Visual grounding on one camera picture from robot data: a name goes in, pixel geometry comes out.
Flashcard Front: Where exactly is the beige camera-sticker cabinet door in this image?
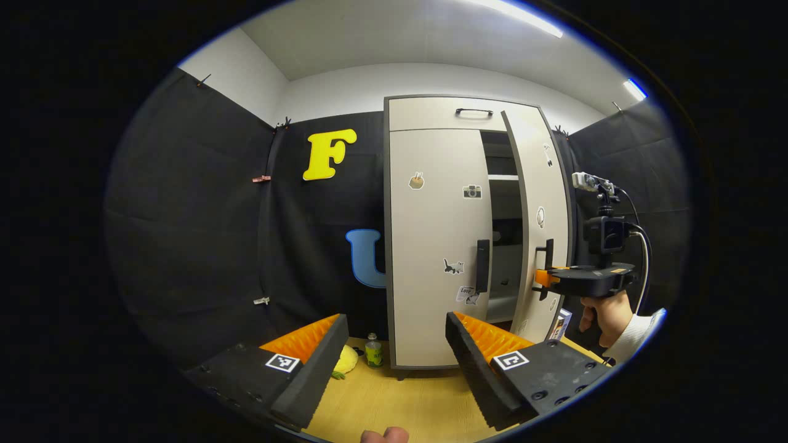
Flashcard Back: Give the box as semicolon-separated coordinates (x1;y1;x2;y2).
389;128;495;369

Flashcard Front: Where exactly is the black backdrop cloth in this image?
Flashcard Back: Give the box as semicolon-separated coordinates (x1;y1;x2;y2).
105;68;690;370

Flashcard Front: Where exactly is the beige cabinet drawer front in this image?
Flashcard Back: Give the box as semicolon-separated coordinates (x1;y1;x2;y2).
388;97;542;133

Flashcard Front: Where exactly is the black door handle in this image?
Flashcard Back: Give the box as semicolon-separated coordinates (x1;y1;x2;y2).
534;239;555;302
476;239;491;294

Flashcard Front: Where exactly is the beige headphone-sticker cabinet door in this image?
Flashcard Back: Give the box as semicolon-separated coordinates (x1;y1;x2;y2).
500;106;573;345

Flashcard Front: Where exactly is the beige double-door shoe cabinet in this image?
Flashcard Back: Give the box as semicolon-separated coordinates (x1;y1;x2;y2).
383;94;579;377

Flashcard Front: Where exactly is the long ceiling light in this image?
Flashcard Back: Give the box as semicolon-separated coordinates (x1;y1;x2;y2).
468;0;564;39

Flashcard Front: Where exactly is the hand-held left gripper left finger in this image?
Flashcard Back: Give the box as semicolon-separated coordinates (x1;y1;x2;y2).
185;313;350;431

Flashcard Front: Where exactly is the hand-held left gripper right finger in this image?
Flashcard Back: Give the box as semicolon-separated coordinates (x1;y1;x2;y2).
444;311;614;431

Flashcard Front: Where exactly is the yellow plush toy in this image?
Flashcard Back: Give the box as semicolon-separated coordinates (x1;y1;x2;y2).
332;345;359;379

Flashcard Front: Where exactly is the gripper camera cable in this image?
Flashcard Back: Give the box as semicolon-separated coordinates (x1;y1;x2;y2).
616;185;652;314

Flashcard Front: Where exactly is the small printed box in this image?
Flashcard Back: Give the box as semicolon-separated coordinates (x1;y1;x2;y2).
550;309;573;342

